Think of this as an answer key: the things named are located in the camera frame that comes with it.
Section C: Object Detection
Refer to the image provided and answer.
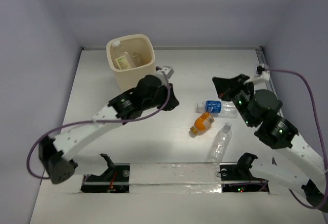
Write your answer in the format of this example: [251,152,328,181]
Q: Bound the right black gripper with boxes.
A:
[211,73,254,126]

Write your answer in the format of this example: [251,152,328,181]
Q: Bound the clear bottle blue label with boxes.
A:
[195,100,238,118]

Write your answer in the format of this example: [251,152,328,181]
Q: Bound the clear bottle red cap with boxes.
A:
[132,52,143,63]

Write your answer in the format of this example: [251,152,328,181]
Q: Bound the crushed clear bottle white cap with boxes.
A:
[206,123,232,163]

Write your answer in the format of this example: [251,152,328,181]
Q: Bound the large bottle yellow label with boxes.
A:
[112,40,136,70]

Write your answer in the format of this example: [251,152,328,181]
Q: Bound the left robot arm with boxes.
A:
[38,75,179,185]

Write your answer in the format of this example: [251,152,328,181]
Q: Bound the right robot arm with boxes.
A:
[212,72,327,213]

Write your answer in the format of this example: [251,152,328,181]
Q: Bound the beige plastic waste bin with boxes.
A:
[106,34,155,91]

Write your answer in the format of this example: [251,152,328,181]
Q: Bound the orange juice bottle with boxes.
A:
[190,112,215,135]

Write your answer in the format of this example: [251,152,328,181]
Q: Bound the silver foil tape strip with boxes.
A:
[129,163,222,194]

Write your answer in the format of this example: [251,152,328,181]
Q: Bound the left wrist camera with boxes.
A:
[154,66,174,83]

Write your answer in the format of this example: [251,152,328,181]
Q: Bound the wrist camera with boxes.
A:
[244,64,270,85]
[154,66,174,83]

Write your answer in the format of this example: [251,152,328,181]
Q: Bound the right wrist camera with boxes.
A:
[244,64,270,85]

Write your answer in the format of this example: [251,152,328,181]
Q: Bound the aluminium table edge rail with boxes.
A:
[256,46,285,117]

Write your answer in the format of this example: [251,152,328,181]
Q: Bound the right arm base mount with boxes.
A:
[216,153,270,193]

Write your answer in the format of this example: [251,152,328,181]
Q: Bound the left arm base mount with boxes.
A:
[80,153,131,193]

